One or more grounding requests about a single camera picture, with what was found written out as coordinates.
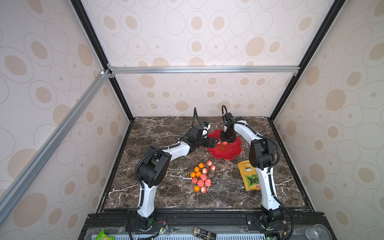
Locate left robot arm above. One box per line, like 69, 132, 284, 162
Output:
135, 109, 219, 220

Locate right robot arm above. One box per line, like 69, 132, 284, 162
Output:
220, 105, 287, 230

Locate red flower-shaped fruit bowl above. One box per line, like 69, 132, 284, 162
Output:
207, 137, 242, 161

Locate yellow snack bag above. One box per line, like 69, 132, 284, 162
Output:
237, 161, 261, 191

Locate dark glass bottle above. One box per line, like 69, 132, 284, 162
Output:
193, 227, 217, 240

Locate clear plastic cup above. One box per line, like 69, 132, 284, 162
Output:
305, 224, 332, 240

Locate green packet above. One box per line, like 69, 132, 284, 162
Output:
95, 230, 115, 240

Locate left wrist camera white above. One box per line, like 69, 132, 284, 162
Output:
201, 122, 211, 138

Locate horizontal aluminium frame bar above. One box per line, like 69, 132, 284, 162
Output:
102, 65, 300, 76

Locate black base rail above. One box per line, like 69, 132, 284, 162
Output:
79, 208, 336, 240

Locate diagonal aluminium frame bar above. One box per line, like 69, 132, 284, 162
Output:
1, 69, 112, 225

